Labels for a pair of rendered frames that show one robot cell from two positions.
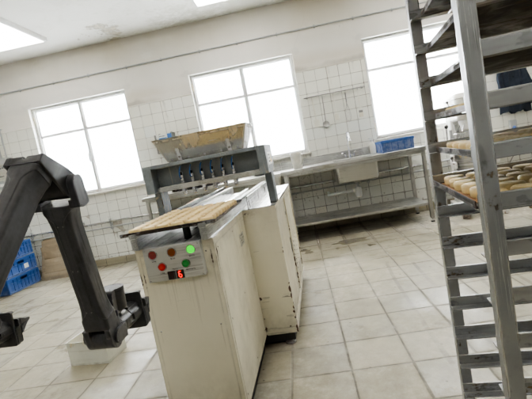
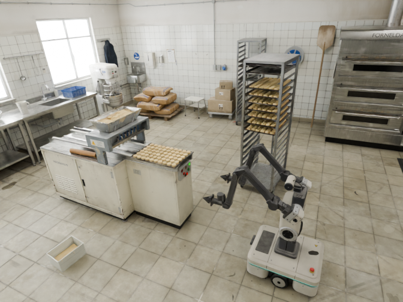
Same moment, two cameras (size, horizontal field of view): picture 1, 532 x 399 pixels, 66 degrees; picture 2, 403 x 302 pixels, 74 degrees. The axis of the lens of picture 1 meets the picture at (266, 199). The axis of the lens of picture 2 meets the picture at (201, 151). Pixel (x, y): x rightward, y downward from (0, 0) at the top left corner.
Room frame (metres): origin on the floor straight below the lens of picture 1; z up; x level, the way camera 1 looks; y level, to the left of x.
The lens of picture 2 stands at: (0.54, 2.73, 2.31)
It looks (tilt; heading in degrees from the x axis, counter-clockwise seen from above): 27 degrees down; 290
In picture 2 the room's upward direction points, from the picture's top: 2 degrees counter-clockwise
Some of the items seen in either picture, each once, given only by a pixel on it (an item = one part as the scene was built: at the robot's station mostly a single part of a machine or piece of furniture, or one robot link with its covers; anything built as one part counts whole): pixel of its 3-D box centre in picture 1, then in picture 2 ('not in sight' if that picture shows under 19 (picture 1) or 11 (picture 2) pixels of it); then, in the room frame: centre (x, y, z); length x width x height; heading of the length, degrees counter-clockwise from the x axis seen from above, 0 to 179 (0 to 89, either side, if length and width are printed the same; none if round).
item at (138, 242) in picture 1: (200, 207); (107, 151); (2.61, 0.42, 0.87); 2.01 x 0.03 x 0.07; 172
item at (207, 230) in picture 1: (245, 199); (124, 142); (2.57, 0.13, 0.87); 2.01 x 0.03 x 0.07; 172
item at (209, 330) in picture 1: (212, 303); (161, 186); (1.98, 0.36, 0.45); 0.70 x 0.34 x 0.90; 172
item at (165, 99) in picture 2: not in sight; (165, 97); (3.67, -3.20, 0.47); 0.72 x 0.42 x 0.17; 90
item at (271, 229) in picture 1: (245, 256); (102, 171); (2.95, 0.22, 0.42); 1.28 x 0.72 x 0.84; 172
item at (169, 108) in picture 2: not in sight; (167, 108); (3.65, -3.23, 0.19); 0.72 x 0.42 x 0.15; 89
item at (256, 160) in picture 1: (214, 183); (121, 138); (2.48, 0.29, 1.01); 0.72 x 0.33 x 0.34; 82
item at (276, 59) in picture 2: not in sight; (267, 126); (0.87, -0.74, 0.93); 0.64 x 0.51 x 1.78; 77
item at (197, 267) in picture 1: (175, 261); (184, 170); (1.62, 0.41, 0.77); 0.24 x 0.04 x 0.14; 82
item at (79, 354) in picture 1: (96, 345); (67, 253); (2.66, 1.30, 0.08); 0.30 x 0.22 x 0.16; 77
